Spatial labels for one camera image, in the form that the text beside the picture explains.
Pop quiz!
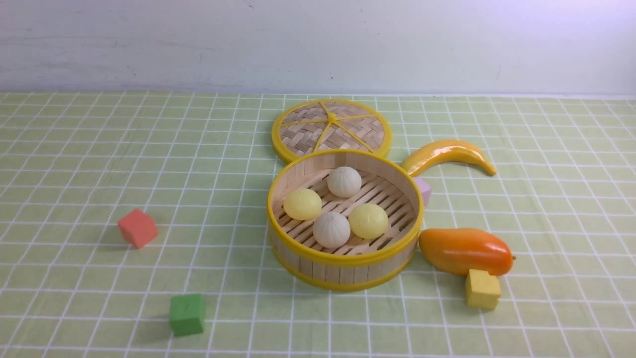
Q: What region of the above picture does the white bun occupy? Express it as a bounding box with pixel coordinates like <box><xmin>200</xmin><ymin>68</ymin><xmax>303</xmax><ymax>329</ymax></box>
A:
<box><xmin>312</xmin><ymin>212</ymin><xmax>351</xmax><ymax>249</ymax></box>
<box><xmin>327</xmin><ymin>166</ymin><xmax>363</xmax><ymax>198</ymax></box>

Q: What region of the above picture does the pale yellow bun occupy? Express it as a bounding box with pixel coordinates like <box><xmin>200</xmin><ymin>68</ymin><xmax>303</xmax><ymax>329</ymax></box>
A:
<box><xmin>283</xmin><ymin>188</ymin><xmax>322</xmax><ymax>221</ymax></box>
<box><xmin>348</xmin><ymin>202</ymin><xmax>389</xmax><ymax>240</ymax></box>

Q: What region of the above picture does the bamboo steamer tray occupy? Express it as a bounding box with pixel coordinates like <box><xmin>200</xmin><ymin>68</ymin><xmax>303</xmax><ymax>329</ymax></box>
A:
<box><xmin>266</xmin><ymin>150</ymin><xmax>425</xmax><ymax>291</ymax></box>

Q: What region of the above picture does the woven bamboo steamer lid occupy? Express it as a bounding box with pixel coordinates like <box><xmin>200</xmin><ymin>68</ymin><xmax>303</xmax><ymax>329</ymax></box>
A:
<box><xmin>272</xmin><ymin>99</ymin><xmax>392</xmax><ymax>163</ymax></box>

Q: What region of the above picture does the pink foam block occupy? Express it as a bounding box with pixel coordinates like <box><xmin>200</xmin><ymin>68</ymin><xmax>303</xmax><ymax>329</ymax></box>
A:
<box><xmin>413</xmin><ymin>177</ymin><xmax>432</xmax><ymax>206</ymax></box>

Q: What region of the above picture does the yellow toy banana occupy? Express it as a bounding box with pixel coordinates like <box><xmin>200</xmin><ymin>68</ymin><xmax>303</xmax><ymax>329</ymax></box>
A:
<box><xmin>400</xmin><ymin>140</ymin><xmax>497</xmax><ymax>177</ymax></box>

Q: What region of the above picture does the orange toy mango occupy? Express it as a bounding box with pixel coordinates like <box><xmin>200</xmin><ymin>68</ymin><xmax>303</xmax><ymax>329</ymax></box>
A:
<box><xmin>418</xmin><ymin>227</ymin><xmax>516</xmax><ymax>276</ymax></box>

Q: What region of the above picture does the green foam cube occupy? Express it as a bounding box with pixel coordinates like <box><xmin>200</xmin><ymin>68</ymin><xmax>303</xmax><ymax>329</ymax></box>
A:
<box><xmin>168</xmin><ymin>294</ymin><xmax>205</xmax><ymax>337</ymax></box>

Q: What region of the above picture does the red foam cube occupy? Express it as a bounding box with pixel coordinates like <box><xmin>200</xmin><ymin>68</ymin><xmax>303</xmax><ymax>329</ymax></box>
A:
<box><xmin>117</xmin><ymin>208</ymin><xmax>159</xmax><ymax>249</ymax></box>

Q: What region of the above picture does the yellow foam cube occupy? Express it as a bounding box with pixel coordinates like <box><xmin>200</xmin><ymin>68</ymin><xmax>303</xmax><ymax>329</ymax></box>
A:
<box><xmin>464</xmin><ymin>269</ymin><xmax>501</xmax><ymax>310</ymax></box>

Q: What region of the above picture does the green checkered tablecloth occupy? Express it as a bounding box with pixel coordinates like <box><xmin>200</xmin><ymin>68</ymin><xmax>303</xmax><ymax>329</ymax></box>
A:
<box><xmin>0</xmin><ymin>91</ymin><xmax>636</xmax><ymax>358</ymax></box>

